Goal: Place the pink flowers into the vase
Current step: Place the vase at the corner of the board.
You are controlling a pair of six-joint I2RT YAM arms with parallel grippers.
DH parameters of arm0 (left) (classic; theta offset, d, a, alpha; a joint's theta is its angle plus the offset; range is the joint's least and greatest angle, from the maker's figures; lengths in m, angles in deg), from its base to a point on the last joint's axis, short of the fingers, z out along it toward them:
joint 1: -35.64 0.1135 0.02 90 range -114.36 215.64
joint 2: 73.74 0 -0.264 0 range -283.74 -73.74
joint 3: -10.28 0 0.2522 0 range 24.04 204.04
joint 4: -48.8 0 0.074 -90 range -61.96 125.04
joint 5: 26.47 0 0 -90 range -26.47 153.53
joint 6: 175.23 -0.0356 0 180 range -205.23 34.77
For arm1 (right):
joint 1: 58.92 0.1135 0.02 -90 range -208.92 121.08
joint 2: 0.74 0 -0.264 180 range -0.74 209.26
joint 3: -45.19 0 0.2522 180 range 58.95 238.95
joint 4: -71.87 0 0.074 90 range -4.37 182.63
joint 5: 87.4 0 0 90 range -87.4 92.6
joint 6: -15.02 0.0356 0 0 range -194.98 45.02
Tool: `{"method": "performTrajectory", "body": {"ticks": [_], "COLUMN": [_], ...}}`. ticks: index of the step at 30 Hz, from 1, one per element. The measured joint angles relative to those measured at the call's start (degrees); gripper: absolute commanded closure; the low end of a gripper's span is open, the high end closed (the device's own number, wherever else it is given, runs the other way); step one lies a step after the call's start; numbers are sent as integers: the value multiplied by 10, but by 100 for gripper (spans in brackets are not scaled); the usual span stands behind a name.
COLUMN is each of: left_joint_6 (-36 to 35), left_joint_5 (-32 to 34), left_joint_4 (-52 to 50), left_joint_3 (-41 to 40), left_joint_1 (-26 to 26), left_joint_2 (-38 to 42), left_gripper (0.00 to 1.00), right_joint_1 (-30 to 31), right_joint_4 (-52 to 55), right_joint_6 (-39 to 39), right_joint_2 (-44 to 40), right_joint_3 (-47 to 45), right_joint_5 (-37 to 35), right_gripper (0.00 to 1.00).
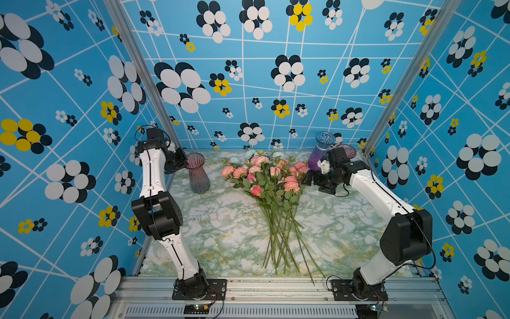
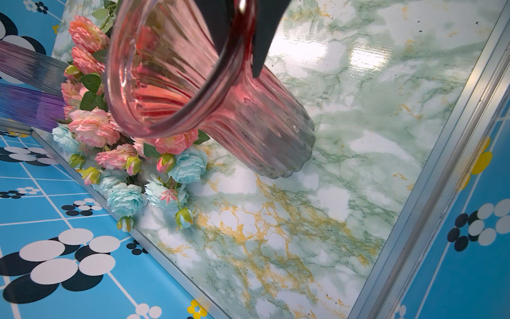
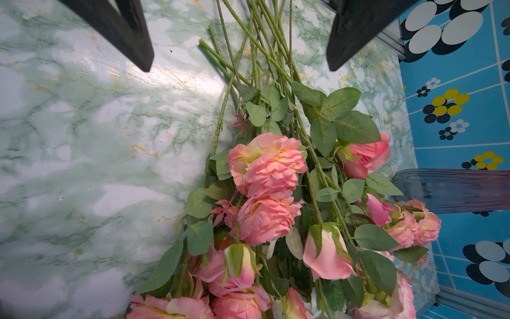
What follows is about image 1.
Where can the left green circuit board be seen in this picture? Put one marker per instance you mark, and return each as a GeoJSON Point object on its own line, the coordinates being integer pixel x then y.
{"type": "Point", "coordinates": [196, 309]}

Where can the aluminium front frame rail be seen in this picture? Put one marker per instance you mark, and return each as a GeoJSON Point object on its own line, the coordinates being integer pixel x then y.
{"type": "Point", "coordinates": [150, 297]}

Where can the green circuit board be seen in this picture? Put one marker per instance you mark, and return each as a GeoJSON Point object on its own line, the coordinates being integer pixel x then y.
{"type": "Point", "coordinates": [370, 311]}
{"type": "Point", "coordinates": [196, 309]}

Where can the right green circuit board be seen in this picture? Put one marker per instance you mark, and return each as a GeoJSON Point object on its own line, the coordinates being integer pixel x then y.
{"type": "Point", "coordinates": [370, 311]}

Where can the right aluminium corner post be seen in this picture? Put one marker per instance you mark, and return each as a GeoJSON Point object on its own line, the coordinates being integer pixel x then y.
{"type": "Point", "coordinates": [445, 15]}

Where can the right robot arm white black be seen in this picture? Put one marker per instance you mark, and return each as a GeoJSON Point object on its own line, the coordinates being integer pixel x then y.
{"type": "Point", "coordinates": [408, 233]}

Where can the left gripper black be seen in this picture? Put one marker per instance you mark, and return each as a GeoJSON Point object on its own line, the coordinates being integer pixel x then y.
{"type": "Point", "coordinates": [181, 162]}

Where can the aluminium corner post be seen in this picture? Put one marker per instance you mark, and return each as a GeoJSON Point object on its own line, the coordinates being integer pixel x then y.
{"type": "Point", "coordinates": [445, 15]}
{"type": "Point", "coordinates": [119, 18]}

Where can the bunch of pink flowers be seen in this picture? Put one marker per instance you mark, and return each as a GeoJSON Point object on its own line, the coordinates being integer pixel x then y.
{"type": "Point", "coordinates": [276, 182]}

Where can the pink grey ribbed glass vase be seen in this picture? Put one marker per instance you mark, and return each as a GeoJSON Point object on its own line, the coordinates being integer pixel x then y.
{"type": "Point", "coordinates": [198, 178]}

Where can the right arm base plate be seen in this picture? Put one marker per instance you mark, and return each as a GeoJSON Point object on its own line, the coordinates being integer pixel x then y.
{"type": "Point", "coordinates": [346, 290]}

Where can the purple blue ribbed glass vase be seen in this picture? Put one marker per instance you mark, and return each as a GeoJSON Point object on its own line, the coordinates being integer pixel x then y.
{"type": "Point", "coordinates": [324, 140]}

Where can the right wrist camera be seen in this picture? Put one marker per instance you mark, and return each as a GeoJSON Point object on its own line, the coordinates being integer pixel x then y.
{"type": "Point", "coordinates": [324, 166]}

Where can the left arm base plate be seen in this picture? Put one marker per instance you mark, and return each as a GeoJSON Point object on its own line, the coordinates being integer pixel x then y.
{"type": "Point", "coordinates": [197, 289]}

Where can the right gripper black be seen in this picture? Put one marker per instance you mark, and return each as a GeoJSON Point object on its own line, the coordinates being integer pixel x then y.
{"type": "Point", "coordinates": [316, 181]}

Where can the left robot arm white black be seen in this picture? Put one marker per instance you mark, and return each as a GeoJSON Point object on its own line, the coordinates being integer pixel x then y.
{"type": "Point", "coordinates": [159, 214]}

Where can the left aluminium corner post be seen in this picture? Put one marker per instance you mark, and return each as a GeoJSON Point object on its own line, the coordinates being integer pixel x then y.
{"type": "Point", "coordinates": [119, 18]}

